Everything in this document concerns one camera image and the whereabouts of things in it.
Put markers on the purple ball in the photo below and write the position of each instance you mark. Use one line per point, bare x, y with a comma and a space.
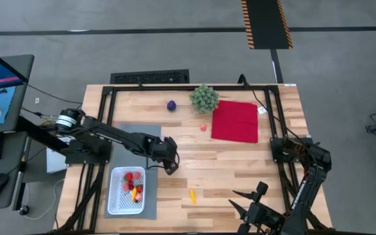
171, 105

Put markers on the grey felt mat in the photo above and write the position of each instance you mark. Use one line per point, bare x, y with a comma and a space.
151, 196

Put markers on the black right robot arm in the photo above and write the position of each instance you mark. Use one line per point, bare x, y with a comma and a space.
305, 192

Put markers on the black mat with orange stripes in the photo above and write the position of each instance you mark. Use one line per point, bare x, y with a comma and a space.
266, 23

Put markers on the dark grey side desk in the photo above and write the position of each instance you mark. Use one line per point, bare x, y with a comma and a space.
21, 65

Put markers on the black aluminium table frame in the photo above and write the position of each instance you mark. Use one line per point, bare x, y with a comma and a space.
175, 88

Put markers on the white box under table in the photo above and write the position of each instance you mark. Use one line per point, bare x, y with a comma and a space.
55, 163

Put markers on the black floor vent grille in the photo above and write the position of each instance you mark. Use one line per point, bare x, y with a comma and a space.
149, 77

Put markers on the small white paper tag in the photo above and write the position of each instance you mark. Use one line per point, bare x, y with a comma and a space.
262, 110

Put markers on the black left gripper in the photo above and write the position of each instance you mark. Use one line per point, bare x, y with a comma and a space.
163, 150

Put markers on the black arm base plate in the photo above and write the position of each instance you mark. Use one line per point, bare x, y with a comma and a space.
77, 159
277, 153

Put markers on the long yellow toy vegetable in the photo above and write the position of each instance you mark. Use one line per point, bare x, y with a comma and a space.
193, 196

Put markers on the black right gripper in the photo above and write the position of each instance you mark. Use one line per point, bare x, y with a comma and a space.
260, 212

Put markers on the red toy strawberry with leaves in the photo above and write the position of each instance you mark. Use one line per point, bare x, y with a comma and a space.
128, 176

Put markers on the potted green artificial plant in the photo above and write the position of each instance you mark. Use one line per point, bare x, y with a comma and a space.
203, 98

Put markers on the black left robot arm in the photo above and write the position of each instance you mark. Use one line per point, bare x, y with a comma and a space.
116, 137

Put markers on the red folded cloth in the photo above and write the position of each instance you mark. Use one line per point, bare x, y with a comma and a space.
235, 122

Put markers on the pink toy peach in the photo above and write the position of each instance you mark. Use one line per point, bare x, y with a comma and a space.
126, 187
137, 175
139, 197

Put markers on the small pink toy ball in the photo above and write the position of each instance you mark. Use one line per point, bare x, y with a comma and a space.
203, 127

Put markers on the white perforated plastic basket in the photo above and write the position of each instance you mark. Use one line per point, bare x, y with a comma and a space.
117, 202

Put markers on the small yellow toy fruit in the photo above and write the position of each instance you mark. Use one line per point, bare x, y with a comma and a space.
134, 194

